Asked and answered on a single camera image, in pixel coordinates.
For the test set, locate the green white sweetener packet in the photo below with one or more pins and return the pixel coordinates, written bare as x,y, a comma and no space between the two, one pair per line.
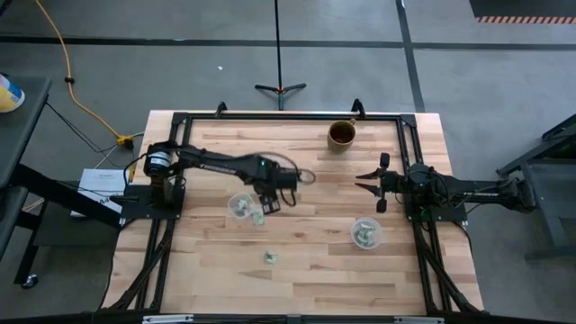
242,205
270,257
361,230
258,218
368,241
371,228

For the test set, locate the clear plastic container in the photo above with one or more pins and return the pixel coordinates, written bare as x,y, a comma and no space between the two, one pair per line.
233,212
356,240

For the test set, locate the white paper sheet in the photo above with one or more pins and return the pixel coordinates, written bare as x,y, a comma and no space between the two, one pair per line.
101,184

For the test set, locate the olive green ceramic mug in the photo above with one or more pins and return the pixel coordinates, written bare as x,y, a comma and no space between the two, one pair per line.
342,137

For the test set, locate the black side table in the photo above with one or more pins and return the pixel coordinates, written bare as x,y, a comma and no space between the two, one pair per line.
18,135

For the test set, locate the black floor mat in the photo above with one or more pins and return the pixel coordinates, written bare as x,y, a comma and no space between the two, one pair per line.
522,6

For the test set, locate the silver metal bracket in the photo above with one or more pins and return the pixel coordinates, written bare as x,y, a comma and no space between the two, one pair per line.
167,318
418,319

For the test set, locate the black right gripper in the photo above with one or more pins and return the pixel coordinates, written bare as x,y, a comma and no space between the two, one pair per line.
393,183

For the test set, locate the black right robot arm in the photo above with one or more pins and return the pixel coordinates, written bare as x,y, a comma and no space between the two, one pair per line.
477,193

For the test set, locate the orange black hazard tape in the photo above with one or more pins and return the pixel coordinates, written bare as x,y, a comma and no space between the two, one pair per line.
526,20

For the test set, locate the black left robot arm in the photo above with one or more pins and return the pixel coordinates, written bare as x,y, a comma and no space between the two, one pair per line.
216,163

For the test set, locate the black aluminium table frame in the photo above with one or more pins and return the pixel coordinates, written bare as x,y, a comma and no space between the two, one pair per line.
292,116

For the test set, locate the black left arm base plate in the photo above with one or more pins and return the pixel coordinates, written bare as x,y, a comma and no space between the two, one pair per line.
144,207

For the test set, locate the black tripod stand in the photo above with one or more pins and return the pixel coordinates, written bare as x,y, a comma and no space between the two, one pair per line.
278,45

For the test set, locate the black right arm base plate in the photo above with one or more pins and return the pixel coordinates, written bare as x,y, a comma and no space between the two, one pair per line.
443,215

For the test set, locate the yellow blue white tub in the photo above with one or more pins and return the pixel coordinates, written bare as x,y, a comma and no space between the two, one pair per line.
9,94

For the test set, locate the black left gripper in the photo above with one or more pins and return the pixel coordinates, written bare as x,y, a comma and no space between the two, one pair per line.
285,180

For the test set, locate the grey metal stand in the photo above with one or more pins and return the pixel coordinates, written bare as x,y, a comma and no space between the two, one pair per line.
549,180

